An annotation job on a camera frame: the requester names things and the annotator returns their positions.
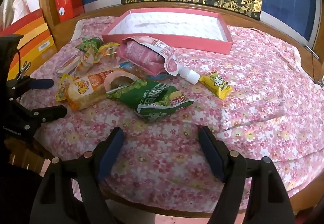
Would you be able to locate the shallow pink cardboard box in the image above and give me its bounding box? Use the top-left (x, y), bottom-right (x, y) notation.
top-left (101, 10), bottom-right (234, 55)

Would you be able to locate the small green pea packet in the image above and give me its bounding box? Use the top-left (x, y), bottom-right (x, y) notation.
top-left (75, 37), bottom-right (104, 53)

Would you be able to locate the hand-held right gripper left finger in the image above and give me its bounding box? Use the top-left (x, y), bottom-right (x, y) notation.
top-left (30, 127), bottom-right (125, 224)

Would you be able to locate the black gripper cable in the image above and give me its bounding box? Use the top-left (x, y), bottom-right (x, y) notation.
top-left (15, 48), bottom-right (32, 80)

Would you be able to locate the yellow candy packet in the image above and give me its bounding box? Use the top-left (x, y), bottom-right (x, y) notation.
top-left (199, 71), bottom-right (233, 100)

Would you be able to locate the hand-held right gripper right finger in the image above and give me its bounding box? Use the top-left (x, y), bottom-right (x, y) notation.
top-left (198, 126), bottom-right (295, 224)

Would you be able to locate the red box white lid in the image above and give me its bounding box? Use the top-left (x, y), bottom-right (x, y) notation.
top-left (53, 0), bottom-right (85, 23)

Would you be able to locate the large green snack bag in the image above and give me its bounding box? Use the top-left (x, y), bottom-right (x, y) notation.
top-left (106, 79), bottom-right (196, 124)

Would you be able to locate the pink drink pouch white cap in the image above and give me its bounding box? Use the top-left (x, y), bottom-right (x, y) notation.
top-left (116, 36), bottom-right (201, 85)

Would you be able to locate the orange striped snack packet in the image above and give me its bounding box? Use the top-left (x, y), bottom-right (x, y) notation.
top-left (75, 51), bottom-right (102, 76)

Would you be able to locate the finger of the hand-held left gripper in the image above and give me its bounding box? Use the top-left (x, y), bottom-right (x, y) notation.
top-left (23, 105), bottom-right (68, 131)
top-left (11, 75), bottom-right (54, 96)

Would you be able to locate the white curtain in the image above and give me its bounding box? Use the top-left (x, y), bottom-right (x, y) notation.
top-left (0, 0), bottom-right (29, 30)

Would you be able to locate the pink floral blanket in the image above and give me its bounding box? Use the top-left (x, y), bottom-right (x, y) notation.
top-left (20, 15), bottom-right (324, 212)

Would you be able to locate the plain yellow snack packet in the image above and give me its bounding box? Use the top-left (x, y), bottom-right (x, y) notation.
top-left (55, 73), bottom-right (74, 102)

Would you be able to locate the orange bread packet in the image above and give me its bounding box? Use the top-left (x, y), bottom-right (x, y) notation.
top-left (64, 70), bottom-right (142, 111)

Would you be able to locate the small yellow orange packet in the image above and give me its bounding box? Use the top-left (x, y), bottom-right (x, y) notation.
top-left (98, 42), bottom-right (121, 57)

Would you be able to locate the orange striped box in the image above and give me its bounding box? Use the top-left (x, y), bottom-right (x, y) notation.
top-left (0, 8), bottom-right (59, 81)

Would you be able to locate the purple white cake packet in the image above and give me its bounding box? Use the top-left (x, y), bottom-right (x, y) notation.
top-left (55, 53), bottom-right (82, 77)

